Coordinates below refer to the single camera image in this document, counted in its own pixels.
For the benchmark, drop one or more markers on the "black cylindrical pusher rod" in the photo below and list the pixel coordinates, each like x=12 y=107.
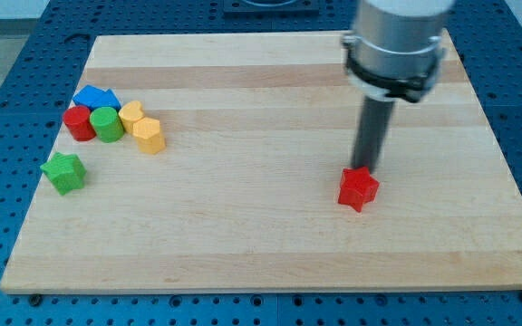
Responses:
x=371 y=130

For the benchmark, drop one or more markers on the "red star block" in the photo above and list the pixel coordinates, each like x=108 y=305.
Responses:
x=357 y=188

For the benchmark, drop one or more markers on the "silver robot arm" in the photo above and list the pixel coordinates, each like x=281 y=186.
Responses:
x=393 y=52

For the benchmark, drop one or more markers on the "green star block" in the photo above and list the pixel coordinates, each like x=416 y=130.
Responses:
x=66 y=172

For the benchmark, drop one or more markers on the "wooden board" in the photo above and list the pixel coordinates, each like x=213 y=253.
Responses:
x=244 y=198

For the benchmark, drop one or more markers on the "yellow hexagon block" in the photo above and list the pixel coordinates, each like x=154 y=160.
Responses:
x=149 y=136

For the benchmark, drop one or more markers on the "yellow heart block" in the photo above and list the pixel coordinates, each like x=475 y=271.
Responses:
x=130 y=113

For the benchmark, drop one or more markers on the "blue triangle block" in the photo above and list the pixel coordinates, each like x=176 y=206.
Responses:
x=107 y=99

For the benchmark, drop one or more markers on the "green cylinder block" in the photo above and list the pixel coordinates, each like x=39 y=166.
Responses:
x=107 y=124

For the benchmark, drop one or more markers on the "blue cube block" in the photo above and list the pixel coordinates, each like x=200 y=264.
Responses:
x=87 y=95

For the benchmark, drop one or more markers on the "red cylinder block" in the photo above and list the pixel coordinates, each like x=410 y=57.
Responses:
x=77 y=121

